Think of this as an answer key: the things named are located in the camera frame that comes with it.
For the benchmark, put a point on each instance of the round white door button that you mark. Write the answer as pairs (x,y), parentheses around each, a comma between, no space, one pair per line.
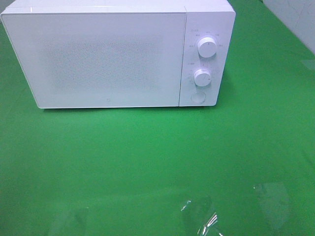
(198,97)

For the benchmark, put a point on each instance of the white round knob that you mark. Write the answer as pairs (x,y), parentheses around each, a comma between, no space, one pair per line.
(202,77)
(207,47)

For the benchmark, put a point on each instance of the white microwave door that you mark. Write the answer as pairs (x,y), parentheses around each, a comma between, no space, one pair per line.
(94,60)

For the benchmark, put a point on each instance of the white microwave oven body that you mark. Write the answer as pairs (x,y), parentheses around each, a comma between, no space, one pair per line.
(204,18)

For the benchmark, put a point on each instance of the clear plastic wrap piece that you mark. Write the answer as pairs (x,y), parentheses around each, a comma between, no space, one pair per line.
(200,218)

